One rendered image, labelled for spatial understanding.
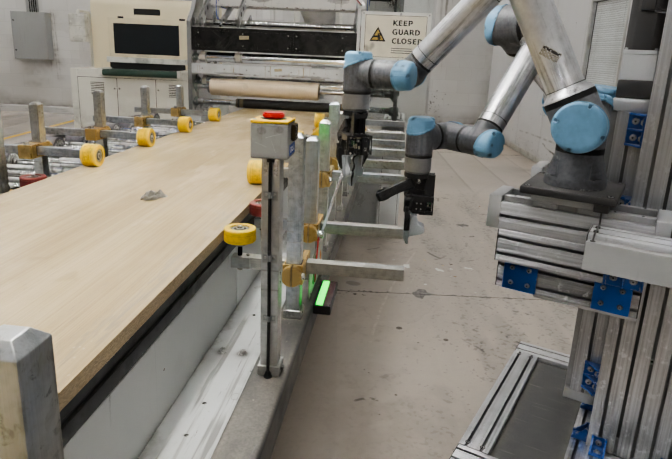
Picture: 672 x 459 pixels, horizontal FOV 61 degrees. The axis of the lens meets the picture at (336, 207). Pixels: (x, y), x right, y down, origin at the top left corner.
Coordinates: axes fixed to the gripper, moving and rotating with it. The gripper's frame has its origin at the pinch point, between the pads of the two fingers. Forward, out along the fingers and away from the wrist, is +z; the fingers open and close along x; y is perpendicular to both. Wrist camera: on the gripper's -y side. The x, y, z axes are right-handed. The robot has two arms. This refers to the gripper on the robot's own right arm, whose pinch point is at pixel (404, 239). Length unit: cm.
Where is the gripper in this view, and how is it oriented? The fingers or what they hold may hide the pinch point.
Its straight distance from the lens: 166.2
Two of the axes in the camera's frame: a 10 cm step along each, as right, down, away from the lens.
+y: 9.9, 0.7, -1.0
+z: -0.4, 9.6, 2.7
